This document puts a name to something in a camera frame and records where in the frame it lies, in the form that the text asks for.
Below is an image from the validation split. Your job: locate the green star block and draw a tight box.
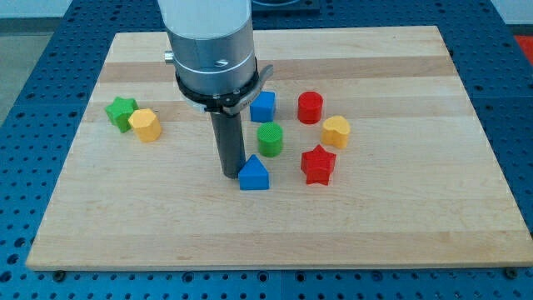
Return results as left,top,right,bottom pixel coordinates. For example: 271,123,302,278
104,97,138,133

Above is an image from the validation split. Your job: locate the blue triangle block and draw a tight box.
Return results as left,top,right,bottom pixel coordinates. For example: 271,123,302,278
238,154,270,190

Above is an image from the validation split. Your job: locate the green cylinder block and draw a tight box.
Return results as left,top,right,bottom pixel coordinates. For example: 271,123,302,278
257,122,283,158

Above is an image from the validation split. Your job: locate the yellow heart block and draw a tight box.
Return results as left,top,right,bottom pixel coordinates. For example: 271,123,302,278
321,115,351,149

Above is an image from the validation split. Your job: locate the red star block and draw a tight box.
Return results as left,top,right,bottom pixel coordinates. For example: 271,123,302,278
301,145,336,186

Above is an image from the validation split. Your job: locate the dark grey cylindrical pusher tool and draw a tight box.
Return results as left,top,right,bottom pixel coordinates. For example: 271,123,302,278
211,113,246,179

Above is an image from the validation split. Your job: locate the blue cube block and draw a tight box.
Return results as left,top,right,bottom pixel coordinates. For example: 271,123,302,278
250,92,276,123

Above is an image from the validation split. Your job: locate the light wooden board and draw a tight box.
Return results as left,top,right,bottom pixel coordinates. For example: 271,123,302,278
27,26,532,272

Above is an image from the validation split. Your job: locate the black clamp ring with lever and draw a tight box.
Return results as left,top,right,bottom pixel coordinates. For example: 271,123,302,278
174,64,275,117

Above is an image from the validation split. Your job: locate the yellow hexagon block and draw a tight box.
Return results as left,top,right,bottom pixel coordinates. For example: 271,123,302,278
128,108,162,143

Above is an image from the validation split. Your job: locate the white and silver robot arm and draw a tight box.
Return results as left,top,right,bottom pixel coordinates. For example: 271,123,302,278
158,0,257,95

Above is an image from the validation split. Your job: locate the red cylinder block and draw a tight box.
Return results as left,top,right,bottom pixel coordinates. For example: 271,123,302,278
297,91,323,124

